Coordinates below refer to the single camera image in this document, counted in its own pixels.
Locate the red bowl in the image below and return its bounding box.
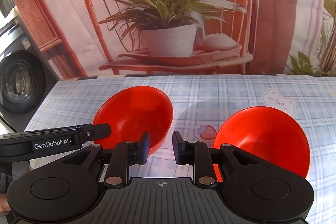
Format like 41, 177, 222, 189
213, 106, 310, 178
93, 86, 173, 155

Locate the person's left hand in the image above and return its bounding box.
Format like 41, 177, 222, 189
0, 163, 30, 214

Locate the blue plaid tablecloth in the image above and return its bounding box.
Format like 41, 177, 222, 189
27, 75, 335, 223

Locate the grey washing machine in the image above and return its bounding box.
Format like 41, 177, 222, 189
1, 19, 59, 132

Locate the printed room backdrop cloth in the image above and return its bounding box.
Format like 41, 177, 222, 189
1, 0, 335, 79

